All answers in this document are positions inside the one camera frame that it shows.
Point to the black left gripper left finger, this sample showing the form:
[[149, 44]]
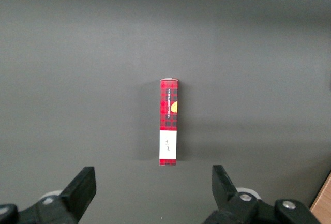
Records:
[[75, 198]]

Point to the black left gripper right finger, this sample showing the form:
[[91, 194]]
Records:
[[232, 203]]

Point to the oak wooden cabinet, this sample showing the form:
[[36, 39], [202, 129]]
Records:
[[323, 203]]

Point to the red plaid shortbread box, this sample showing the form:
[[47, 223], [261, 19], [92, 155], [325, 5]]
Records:
[[168, 120]]

